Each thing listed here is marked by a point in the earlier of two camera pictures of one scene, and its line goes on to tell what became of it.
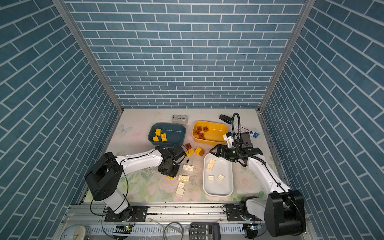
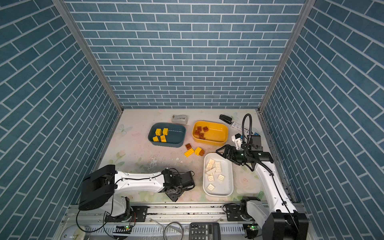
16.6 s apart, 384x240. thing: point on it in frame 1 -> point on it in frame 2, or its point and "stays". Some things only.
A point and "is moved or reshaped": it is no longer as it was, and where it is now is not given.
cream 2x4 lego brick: [210, 164] stays
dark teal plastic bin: [175, 133] stays
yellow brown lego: [199, 151] stays
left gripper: [173, 174] -> [174, 197]
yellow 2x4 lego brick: [190, 151] stays
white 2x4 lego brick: [188, 167] -> [218, 168]
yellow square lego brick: [158, 132] stays
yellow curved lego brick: [163, 136] stays
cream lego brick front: [181, 185] is moved or reshaped
